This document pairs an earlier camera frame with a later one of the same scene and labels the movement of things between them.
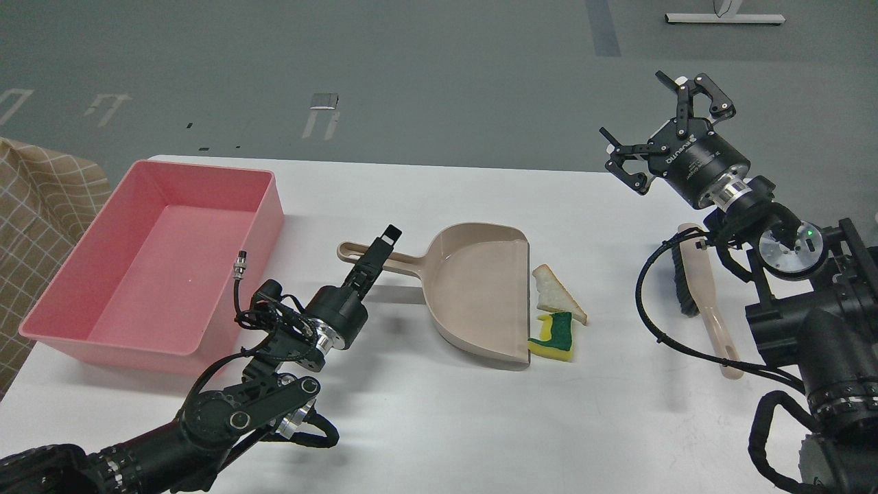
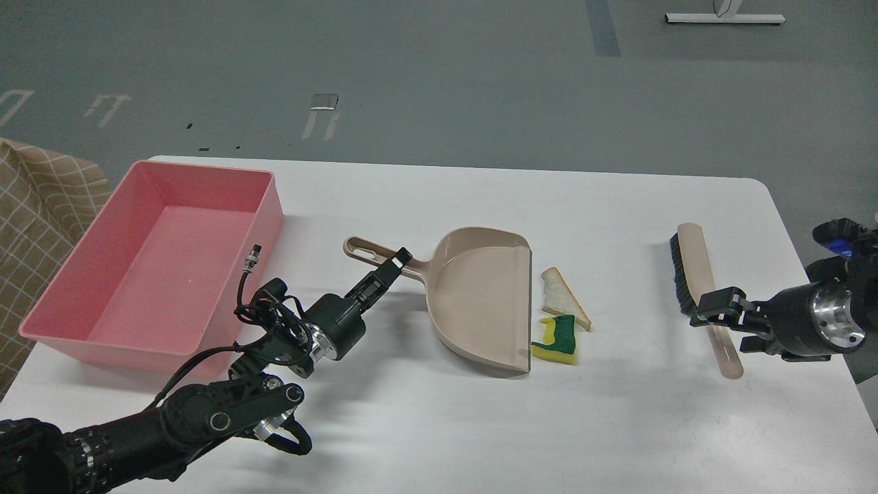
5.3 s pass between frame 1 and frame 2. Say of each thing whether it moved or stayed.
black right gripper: moved
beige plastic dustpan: stayed
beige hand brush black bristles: stayed
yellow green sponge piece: stayed
